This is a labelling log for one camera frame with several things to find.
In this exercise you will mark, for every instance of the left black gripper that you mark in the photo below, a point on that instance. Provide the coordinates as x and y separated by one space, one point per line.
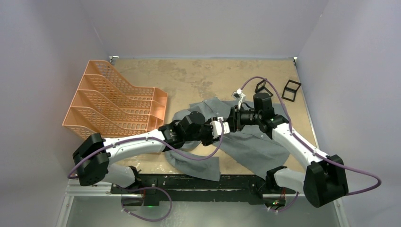
210 139

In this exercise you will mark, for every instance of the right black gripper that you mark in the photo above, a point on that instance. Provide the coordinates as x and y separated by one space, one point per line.
235 119

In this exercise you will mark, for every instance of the grey button-up shirt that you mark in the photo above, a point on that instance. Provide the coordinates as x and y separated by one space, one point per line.
250 147

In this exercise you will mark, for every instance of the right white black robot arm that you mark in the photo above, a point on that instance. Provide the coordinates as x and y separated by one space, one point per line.
323 181

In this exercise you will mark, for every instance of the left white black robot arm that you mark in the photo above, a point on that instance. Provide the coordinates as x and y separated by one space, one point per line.
96 158

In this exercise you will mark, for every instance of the orange plastic file organizer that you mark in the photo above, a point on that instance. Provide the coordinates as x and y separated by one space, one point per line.
106 103

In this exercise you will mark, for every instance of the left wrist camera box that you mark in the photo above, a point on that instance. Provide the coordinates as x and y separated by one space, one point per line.
219 127

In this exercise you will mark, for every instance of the left black display frame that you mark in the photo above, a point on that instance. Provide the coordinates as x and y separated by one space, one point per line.
261 87

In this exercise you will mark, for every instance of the black display frame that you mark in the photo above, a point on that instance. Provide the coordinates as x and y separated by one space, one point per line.
261 87
287 88

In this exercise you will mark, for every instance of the right black display frame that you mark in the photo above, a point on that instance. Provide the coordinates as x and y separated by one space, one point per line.
287 88

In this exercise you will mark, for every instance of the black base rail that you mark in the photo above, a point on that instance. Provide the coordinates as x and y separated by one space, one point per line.
230 188

